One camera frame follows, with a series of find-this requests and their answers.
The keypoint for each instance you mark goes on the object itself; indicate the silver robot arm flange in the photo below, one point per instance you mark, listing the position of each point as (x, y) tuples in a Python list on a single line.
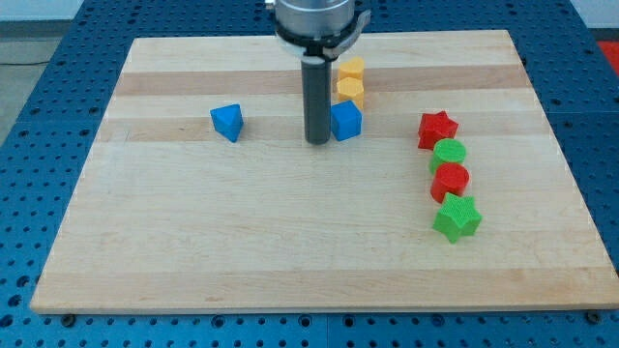
[(317, 31)]

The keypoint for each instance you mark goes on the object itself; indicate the blue cube block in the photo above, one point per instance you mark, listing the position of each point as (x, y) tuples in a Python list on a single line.
[(346, 120)]

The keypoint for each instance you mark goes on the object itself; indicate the yellow hexagon block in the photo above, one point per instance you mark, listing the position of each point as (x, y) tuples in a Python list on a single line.
[(351, 89)]

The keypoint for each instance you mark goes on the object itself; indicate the blue triangular prism block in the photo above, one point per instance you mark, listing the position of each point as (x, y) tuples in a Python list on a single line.
[(228, 121)]

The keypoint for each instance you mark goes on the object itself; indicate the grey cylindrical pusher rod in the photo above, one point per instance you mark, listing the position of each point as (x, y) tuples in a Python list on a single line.
[(316, 84)]

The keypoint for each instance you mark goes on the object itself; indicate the wooden board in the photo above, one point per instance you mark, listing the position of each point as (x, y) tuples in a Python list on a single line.
[(169, 216)]

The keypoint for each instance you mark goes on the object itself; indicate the yellow block rear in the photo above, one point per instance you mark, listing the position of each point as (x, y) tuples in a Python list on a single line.
[(352, 68)]

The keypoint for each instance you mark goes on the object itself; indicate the red star block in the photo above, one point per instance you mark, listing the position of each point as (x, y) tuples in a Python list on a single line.
[(434, 127)]

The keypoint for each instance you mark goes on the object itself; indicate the green cylinder block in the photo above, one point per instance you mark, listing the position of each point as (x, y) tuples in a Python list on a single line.
[(446, 150)]

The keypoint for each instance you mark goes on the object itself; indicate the red cylinder block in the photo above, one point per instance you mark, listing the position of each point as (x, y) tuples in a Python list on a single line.
[(449, 177)]

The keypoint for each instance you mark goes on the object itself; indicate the green star block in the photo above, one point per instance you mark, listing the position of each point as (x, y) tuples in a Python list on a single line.
[(457, 217)]

